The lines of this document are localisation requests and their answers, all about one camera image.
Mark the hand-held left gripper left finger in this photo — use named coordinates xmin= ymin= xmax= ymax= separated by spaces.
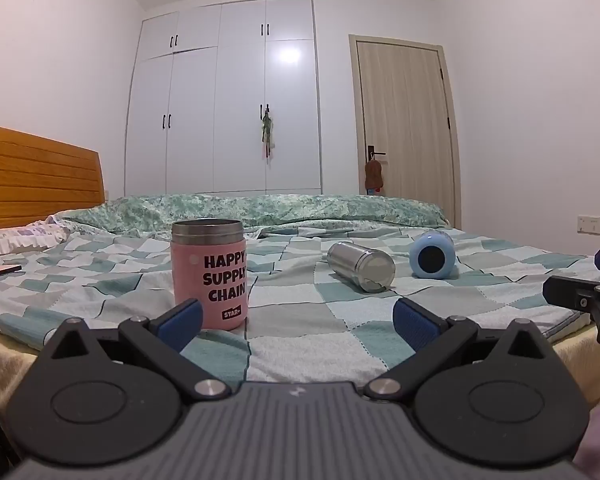
xmin=37 ymin=298 xmax=232 ymax=403

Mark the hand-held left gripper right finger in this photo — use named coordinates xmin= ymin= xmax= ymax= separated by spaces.
xmin=363 ymin=297 xmax=563 ymax=402

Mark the light blue cup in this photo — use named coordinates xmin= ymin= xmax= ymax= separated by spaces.
xmin=408 ymin=230 xmax=461 ymax=279

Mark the plain steel cup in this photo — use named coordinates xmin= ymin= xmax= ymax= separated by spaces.
xmin=327 ymin=241 xmax=396 ymax=293

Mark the pink printed steel cup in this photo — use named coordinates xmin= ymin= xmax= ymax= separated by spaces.
xmin=170 ymin=218 xmax=249 ymax=331

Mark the checkered green white blanket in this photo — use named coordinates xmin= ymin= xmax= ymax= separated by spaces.
xmin=0 ymin=219 xmax=600 ymax=387

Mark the green floral duvet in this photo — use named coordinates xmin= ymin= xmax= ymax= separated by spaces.
xmin=60 ymin=192 xmax=454 ymax=242

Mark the pale yellow bed sheet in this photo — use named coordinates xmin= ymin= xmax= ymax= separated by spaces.
xmin=0 ymin=316 xmax=600 ymax=413

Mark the purple floral pillow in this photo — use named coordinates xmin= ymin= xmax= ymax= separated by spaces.
xmin=0 ymin=221 xmax=77 ymax=263

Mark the light wooden door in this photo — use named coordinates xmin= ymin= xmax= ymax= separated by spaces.
xmin=348 ymin=34 xmax=464 ymax=231

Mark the wooden headboard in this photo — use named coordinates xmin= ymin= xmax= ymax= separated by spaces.
xmin=0 ymin=122 xmax=106 ymax=231

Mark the green hanging ornament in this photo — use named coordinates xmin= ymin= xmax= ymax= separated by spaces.
xmin=259 ymin=103 xmax=277 ymax=162

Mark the white wardrobe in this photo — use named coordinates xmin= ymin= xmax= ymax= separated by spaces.
xmin=123 ymin=0 xmax=324 ymax=197

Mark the brown bag on handle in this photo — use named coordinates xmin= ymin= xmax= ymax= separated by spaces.
xmin=364 ymin=157 xmax=385 ymax=195

